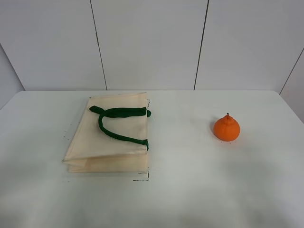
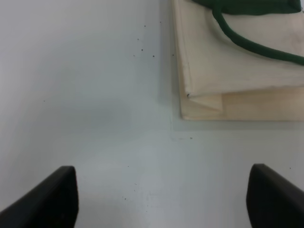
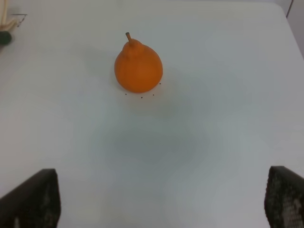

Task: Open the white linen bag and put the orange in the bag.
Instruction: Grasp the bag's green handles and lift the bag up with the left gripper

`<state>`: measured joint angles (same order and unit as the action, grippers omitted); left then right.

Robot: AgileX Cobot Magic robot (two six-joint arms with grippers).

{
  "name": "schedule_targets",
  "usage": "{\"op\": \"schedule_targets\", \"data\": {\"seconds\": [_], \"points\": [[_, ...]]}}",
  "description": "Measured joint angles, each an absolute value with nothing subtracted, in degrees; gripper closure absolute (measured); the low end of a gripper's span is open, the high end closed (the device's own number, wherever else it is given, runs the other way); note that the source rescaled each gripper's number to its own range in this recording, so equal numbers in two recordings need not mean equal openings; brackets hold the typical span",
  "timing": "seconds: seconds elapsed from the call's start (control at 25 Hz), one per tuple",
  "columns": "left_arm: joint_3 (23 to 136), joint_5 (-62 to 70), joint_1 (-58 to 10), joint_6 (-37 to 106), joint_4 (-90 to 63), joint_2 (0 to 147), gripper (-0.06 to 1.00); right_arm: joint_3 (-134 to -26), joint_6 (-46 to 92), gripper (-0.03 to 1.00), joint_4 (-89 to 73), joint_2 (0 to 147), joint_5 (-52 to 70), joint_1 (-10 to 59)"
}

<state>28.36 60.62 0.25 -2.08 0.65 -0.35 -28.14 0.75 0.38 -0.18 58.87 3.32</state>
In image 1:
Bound white linen bag green handles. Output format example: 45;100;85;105
63;93;151;173

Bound orange fruit with stem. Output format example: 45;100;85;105
213;113;240;142

